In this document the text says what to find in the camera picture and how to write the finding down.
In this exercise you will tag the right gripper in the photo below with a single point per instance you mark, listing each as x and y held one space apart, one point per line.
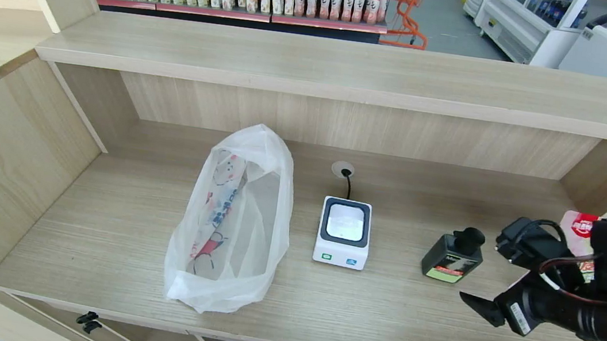
552 314

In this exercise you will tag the white barcode scanner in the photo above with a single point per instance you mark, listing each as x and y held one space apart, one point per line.
340 250

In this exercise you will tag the white plastic shopping bag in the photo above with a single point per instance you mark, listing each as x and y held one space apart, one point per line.
269 212

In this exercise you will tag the orange shopping cart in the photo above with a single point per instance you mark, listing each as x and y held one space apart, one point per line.
410 10

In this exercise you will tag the dark green bottle black cap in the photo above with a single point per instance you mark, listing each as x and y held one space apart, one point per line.
452 258

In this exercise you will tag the red snack pack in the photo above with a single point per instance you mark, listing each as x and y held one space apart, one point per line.
576 226

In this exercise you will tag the wooden counter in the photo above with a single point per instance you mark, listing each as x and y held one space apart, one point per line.
384 76

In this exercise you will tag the printed white snack pack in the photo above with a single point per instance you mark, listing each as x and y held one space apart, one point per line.
221 207

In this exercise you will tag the white display fridge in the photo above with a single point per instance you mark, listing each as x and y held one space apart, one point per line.
521 23

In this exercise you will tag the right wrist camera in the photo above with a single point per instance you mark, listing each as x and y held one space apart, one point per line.
526 241

